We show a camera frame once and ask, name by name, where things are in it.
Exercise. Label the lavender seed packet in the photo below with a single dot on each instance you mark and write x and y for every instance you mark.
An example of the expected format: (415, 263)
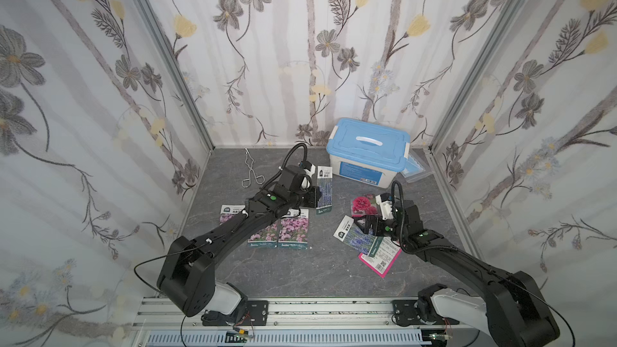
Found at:
(325, 184)
(351, 235)

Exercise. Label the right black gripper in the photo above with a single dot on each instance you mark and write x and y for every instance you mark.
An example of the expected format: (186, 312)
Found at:
(371, 224)

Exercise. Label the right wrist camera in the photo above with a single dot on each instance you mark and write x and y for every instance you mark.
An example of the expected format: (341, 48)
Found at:
(385, 204)

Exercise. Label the pink phlox seed packet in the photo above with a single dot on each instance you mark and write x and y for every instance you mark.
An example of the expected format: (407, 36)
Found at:
(294, 230)

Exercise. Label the clear bag of masks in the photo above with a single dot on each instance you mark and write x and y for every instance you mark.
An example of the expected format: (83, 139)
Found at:
(415, 168)

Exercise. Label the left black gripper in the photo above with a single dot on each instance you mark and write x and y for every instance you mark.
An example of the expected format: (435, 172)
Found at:
(311, 195)

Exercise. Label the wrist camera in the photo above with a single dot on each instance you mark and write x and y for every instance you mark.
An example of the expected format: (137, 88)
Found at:
(308, 168)
(385, 204)

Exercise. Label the white cosmos seed packet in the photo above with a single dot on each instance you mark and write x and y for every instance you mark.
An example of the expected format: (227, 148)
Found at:
(267, 237)

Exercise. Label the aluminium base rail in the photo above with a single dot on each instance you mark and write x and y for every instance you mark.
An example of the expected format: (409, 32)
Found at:
(353, 313)

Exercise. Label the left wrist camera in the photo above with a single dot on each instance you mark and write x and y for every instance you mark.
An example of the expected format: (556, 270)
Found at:
(308, 168)

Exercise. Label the pink back seed packet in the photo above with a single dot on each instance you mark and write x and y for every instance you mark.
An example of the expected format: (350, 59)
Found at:
(382, 261)

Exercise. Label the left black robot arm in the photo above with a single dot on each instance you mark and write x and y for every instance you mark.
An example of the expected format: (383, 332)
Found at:
(188, 278)

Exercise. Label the purple flower seed packet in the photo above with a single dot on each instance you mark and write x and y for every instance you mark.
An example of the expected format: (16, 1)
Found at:
(229, 211)

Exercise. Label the hollyhock pink flower packet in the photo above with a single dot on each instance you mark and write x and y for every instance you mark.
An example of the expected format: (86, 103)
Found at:
(364, 205)

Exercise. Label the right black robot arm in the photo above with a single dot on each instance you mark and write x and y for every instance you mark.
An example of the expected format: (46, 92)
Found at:
(509, 307)

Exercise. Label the metal scissor tongs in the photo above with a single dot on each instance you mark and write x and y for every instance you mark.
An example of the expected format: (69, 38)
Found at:
(252, 176)

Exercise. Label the white slotted cable duct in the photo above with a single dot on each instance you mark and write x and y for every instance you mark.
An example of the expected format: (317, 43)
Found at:
(332, 337)

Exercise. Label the blue lid storage box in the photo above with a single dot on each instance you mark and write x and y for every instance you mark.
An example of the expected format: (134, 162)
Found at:
(368, 153)

